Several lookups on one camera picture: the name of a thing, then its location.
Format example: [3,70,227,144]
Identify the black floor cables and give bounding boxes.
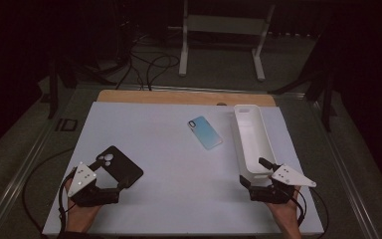
[114,31,182,93]

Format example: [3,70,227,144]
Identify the black stand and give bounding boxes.
[47,49,117,120]
[268,33,338,132]

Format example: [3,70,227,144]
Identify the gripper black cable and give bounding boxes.
[289,187,330,233]
[21,147,78,239]

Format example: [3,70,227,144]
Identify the white metal stand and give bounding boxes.
[167,0,277,83]

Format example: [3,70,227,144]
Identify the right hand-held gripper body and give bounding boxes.
[248,164,317,205]

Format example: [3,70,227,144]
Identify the black phone case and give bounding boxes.
[95,144,144,190]

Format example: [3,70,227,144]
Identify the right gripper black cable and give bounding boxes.
[289,187,330,233]

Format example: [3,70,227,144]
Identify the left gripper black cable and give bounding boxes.
[21,147,78,239]

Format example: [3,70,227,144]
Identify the white table mat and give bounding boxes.
[42,101,324,237]

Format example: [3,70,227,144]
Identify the blue phone case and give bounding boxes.
[187,116,224,151]

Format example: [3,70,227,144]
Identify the person's right hand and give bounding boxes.
[266,186,302,232]

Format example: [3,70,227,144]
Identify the person's left hand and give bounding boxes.
[64,177,102,233]

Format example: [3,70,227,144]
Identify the white plastic bin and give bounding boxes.
[233,104,279,184]

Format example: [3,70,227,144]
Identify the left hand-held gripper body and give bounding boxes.
[67,161,121,208]

